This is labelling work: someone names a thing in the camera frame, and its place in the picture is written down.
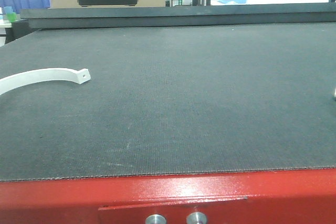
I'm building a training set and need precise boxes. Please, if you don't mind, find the white curved PVC pipe clamp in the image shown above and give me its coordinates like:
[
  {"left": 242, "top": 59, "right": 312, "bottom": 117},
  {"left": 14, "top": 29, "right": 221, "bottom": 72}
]
[{"left": 1, "top": 68, "right": 91, "bottom": 95}]

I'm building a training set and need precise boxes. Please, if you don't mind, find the dark grey table mat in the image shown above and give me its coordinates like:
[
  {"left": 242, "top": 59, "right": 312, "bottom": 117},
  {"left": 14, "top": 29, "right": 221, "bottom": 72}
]
[{"left": 1, "top": 23, "right": 335, "bottom": 181}]

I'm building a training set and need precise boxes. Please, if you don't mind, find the white background table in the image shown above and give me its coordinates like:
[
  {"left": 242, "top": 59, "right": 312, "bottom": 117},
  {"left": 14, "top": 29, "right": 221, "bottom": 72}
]
[{"left": 211, "top": 0, "right": 329, "bottom": 6}]

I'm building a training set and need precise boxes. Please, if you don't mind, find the light blue tray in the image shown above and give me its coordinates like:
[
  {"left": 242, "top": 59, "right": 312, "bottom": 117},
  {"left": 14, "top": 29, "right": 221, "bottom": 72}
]
[{"left": 217, "top": 0, "right": 247, "bottom": 4}]

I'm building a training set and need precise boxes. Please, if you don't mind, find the left silver bolt head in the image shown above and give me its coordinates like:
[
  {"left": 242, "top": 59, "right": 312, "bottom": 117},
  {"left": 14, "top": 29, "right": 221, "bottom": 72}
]
[{"left": 145, "top": 214, "right": 167, "bottom": 224}]

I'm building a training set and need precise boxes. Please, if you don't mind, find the silver bolt head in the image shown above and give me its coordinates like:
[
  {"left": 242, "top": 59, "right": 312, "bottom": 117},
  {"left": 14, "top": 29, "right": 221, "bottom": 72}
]
[
  {"left": 145, "top": 214, "right": 167, "bottom": 224},
  {"left": 186, "top": 212, "right": 207, "bottom": 224}
]

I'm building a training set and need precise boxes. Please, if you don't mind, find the right silver bolt head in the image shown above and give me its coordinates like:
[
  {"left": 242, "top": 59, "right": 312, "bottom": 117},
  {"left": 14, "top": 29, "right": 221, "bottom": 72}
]
[{"left": 186, "top": 212, "right": 207, "bottom": 224}]

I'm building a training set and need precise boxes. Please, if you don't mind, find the black raised platform board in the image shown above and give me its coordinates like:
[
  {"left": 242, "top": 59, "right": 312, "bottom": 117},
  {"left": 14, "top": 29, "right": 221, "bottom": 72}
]
[{"left": 20, "top": 2, "right": 335, "bottom": 29}]

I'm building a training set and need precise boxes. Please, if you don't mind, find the green plastic cup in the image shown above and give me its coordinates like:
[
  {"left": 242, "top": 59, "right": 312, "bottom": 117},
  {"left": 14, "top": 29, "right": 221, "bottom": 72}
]
[{"left": 6, "top": 12, "right": 17, "bottom": 23}]

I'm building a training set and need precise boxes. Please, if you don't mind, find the blue plastic cup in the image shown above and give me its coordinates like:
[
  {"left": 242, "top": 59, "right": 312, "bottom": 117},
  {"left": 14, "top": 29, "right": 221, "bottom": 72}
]
[{"left": 3, "top": 6, "right": 13, "bottom": 15}]

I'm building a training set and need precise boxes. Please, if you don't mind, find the red metal cart frame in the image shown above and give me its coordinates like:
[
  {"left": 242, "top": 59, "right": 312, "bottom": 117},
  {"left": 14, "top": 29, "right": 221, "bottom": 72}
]
[{"left": 1, "top": 168, "right": 335, "bottom": 223}]

